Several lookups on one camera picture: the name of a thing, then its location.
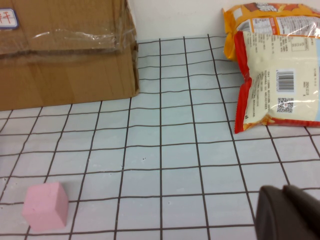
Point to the pink foam cube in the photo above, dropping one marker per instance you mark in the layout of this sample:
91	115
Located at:
45	207

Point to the orange snack bag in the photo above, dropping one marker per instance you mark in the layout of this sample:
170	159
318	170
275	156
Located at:
231	25

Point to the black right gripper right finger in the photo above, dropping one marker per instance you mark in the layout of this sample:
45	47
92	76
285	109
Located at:
307	205

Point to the white label on taped box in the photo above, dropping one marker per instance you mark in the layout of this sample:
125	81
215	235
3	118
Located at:
7	20

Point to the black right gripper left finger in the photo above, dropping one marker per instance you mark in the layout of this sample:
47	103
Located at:
275	217

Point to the cardboard box with clear tape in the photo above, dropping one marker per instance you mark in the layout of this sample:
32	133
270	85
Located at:
62	80

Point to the red and cream snack bag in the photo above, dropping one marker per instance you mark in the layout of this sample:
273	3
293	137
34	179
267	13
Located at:
270	75

